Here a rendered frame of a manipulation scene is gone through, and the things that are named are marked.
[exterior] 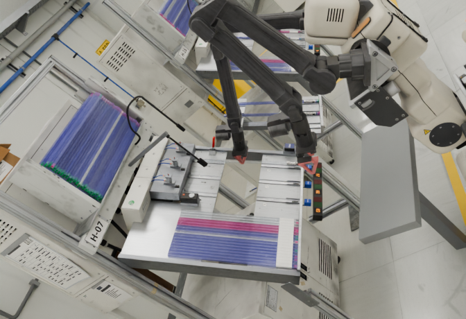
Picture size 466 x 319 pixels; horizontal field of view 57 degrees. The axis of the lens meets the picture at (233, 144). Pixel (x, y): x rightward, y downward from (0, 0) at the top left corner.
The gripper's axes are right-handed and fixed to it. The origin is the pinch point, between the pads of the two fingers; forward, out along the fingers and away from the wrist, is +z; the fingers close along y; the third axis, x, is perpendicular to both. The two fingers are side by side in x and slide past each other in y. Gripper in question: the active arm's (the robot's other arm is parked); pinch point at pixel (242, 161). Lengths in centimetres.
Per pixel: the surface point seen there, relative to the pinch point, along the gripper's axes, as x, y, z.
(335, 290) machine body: 43, 23, 72
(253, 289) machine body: 7, 48, 34
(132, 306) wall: -105, -5, 150
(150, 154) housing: -42.2, 6.4, -10.8
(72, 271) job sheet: -66, 60, 7
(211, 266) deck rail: -4, 60, 0
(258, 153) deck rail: 6.9, -7.9, 1.9
